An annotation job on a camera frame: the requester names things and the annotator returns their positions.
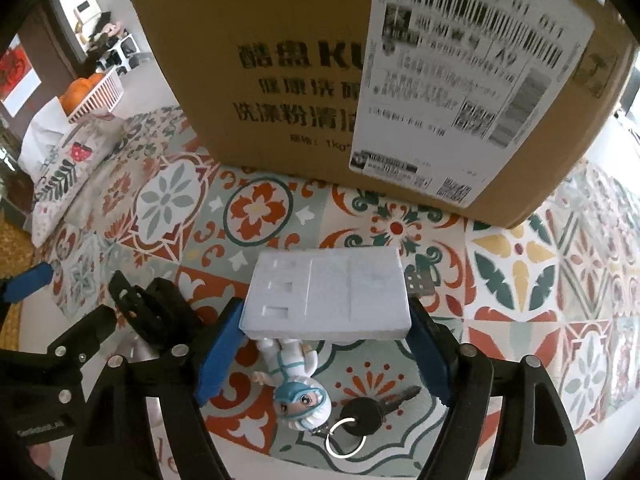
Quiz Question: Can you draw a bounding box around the black headed key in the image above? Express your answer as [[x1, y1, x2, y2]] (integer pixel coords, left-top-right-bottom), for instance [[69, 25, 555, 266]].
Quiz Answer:
[[340, 385, 423, 436]]

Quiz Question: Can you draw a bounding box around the red wall picture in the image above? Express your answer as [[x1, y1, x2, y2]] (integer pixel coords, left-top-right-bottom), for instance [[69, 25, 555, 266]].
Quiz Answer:
[[0, 35, 42, 116]]

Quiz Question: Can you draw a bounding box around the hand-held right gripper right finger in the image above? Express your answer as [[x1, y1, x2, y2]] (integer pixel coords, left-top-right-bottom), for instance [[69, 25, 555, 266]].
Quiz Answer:
[[407, 297, 588, 480]]

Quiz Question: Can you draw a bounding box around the white suited figurine keychain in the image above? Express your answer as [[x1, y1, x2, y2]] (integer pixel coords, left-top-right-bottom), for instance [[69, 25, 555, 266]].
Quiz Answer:
[[252, 337, 331, 431]]

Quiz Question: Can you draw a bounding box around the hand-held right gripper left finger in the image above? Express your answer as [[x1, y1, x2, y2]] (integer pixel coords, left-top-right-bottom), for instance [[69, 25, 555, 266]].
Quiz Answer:
[[62, 297, 246, 480]]

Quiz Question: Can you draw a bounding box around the white rectangular box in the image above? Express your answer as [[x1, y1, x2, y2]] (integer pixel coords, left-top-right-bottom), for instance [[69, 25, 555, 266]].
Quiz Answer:
[[240, 247, 413, 343]]

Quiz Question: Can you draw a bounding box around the white storage shelf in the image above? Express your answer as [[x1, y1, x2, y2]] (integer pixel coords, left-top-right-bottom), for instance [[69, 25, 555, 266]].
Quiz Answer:
[[97, 32, 138, 71]]

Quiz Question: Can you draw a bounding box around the floral patterned cloth pouch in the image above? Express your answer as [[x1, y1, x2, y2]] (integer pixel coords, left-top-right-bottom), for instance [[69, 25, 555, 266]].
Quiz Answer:
[[20, 97, 131, 248]]

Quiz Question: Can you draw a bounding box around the white key ring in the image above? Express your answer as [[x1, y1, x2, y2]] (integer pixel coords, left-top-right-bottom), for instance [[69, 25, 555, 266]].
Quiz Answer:
[[325, 417, 368, 458]]

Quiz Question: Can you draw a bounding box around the patterned tile-print table runner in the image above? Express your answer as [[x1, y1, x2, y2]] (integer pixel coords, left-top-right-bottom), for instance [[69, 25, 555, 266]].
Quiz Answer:
[[30, 105, 640, 480]]

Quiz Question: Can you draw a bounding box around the white slatted fruit basket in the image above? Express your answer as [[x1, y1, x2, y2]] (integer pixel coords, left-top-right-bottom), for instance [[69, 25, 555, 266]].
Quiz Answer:
[[65, 67, 125, 123]]

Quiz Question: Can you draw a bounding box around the brown cardboard box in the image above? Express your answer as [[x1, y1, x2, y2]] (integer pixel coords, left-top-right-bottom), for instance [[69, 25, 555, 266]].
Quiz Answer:
[[131, 0, 640, 228]]

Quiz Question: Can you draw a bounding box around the yellow woven box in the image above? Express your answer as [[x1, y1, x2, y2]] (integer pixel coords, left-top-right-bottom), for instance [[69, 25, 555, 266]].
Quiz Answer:
[[0, 210, 38, 281]]

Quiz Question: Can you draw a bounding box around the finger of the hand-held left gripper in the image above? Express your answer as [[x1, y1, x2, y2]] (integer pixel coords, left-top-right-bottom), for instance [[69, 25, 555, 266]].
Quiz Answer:
[[0, 262, 55, 306], [47, 305, 121, 367]]

